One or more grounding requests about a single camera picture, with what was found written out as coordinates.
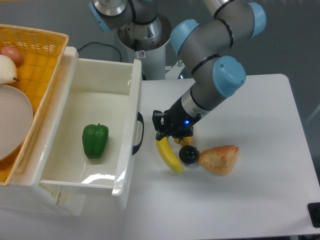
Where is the green bell pepper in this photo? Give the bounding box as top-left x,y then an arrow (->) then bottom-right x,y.
82,123 -> 109,159

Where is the dark round eggplant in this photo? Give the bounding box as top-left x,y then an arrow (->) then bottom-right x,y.
178,145 -> 200,165

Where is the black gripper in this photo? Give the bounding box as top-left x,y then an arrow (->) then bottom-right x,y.
152,96 -> 202,146

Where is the red apple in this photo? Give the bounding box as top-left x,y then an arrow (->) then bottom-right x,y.
0,45 -> 24,67

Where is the black object at edge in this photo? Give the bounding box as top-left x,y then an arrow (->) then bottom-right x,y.
307,202 -> 320,228

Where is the pink plate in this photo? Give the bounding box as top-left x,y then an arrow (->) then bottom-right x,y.
0,85 -> 33,159

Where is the white drawer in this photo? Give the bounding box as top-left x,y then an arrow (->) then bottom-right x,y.
39,58 -> 145,210

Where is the orange woven basket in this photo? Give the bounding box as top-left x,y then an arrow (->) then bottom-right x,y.
0,24 -> 69,186

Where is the golden pastry turnover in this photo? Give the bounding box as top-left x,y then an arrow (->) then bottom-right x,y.
197,145 -> 240,176

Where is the white pear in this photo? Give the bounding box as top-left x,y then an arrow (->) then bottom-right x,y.
0,54 -> 20,85

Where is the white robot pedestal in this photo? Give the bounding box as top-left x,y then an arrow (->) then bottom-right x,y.
117,13 -> 172,80

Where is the white drawer cabinet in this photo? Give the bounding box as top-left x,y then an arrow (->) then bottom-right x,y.
0,46 -> 86,216

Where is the yellow banana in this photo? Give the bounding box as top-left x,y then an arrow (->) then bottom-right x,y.
156,137 -> 184,174

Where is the black cable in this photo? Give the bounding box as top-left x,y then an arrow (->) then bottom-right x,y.
76,41 -> 123,63

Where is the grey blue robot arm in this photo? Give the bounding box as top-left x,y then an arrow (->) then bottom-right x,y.
88,0 -> 267,141

